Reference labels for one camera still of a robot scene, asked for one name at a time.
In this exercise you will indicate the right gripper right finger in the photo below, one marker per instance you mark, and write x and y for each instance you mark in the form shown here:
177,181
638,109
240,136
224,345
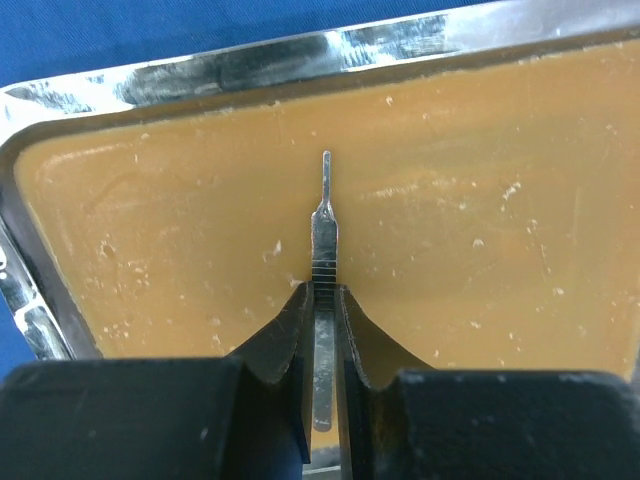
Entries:
401,419

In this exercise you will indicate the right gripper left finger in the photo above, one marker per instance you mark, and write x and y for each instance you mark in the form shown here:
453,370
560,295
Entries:
246,415

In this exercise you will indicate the steel tray with orange mat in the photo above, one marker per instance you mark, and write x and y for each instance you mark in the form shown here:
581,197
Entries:
485,177

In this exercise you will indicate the blue surgical drape cloth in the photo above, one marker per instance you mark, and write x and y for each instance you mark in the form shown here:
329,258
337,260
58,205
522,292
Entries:
125,30

